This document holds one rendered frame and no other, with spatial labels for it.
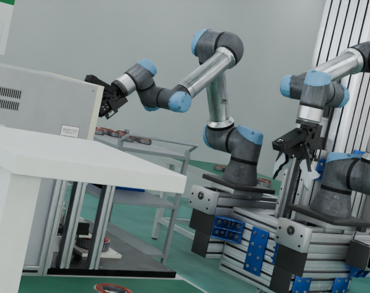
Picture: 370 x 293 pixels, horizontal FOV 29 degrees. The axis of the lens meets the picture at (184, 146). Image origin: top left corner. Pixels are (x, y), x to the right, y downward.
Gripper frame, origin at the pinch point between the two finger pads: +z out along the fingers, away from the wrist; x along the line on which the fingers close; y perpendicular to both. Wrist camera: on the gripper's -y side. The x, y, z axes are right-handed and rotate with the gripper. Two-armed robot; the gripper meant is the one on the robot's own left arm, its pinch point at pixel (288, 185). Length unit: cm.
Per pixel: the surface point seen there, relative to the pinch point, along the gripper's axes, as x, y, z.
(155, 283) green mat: 26, -21, 40
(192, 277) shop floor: 247, 204, 116
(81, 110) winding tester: 46, -48, -8
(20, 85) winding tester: 48, -69, -12
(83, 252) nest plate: 47, -36, 37
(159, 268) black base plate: 35, -13, 38
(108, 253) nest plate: 47, -26, 37
